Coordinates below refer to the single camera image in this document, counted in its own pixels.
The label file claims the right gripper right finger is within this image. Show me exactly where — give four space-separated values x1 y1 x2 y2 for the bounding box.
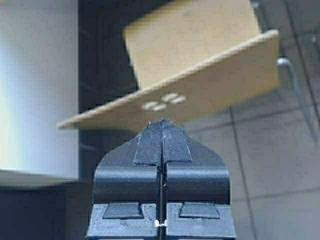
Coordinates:
161 120 236 238

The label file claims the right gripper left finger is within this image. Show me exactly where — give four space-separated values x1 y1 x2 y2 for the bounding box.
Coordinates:
86 121 162 238

